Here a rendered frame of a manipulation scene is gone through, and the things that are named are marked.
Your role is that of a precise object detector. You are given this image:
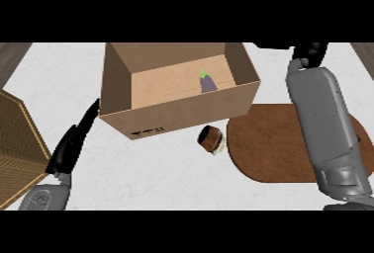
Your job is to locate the round brown cutting board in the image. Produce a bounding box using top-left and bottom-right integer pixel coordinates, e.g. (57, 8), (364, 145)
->
(225, 103), (374, 184)

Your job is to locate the brown cardboard box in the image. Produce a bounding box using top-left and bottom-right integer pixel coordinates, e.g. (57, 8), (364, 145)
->
(98, 42), (262, 141)

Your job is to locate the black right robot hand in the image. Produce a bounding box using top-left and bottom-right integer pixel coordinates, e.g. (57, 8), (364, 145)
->
(253, 42), (330, 69)

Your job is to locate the purple eggplant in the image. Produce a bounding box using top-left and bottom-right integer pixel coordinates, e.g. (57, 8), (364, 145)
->
(197, 68), (219, 94)

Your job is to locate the woven wicker basket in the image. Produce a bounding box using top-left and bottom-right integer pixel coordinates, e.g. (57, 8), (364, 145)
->
(0, 89), (54, 211)

